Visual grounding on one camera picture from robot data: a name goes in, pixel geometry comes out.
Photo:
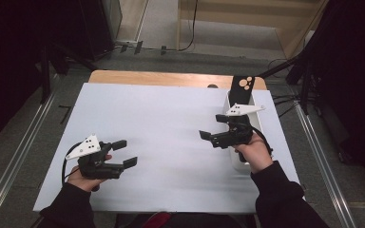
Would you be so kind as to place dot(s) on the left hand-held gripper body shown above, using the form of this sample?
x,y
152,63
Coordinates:
x,y
95,164

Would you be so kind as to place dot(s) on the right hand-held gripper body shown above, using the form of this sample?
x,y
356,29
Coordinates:
x,y
237,133

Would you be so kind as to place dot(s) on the white rectangular plastic container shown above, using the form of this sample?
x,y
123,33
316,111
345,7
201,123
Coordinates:
x,y
257,123

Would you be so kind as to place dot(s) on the black phone case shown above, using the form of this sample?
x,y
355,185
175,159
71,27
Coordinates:
x,y
240,91

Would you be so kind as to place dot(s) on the person's left hand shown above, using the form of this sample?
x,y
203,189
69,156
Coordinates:
x,y
82,183

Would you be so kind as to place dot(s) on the person's right hand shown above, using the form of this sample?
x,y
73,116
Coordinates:
x,y
256,155

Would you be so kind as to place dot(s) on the dark round table grommet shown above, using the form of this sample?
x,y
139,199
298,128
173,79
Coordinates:
x,y
212,85

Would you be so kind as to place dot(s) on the red rounded object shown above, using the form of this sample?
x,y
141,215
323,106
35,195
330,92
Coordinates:
x,y
160,220

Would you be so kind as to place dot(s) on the black metal stand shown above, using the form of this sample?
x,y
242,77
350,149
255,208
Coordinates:
x,y
46,72
304,82

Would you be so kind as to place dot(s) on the dark curtain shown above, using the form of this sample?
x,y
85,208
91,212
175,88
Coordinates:
x,y
3,63
355,79

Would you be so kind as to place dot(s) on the aluminium floor rail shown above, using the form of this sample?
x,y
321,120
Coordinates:
x,y
9,171
326,167

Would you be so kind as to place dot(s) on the light wooden frame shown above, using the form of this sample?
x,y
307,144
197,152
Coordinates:
x,y
234,19

